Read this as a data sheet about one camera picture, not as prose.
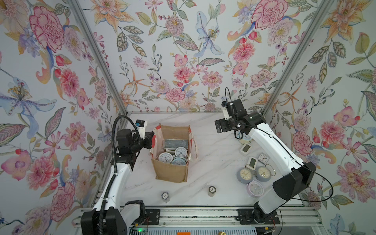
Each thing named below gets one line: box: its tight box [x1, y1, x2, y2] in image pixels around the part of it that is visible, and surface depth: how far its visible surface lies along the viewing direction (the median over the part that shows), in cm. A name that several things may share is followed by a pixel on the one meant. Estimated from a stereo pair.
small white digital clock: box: [246, 156, 259, 170], surface depth 92 cm
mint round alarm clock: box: [171, 157, 187, 166], surface depth 82 cm
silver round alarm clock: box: [158, 152, 173, 164], surface depth 84 cm
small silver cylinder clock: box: [161, 191, 170, 204], surface depth 77 cm
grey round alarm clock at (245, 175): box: [236, 166, 255, 185], surface depth 86 cm
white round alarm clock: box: [174, 146, 188, 159], surface depth 90 cm
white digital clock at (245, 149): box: [239, 142, 253, 156], surface depth 98 cm
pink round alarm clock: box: [246, 180, 264, 198], surface depth 82 cm
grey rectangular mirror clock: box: [163, 139, 189, 150], surface depth 94 cm
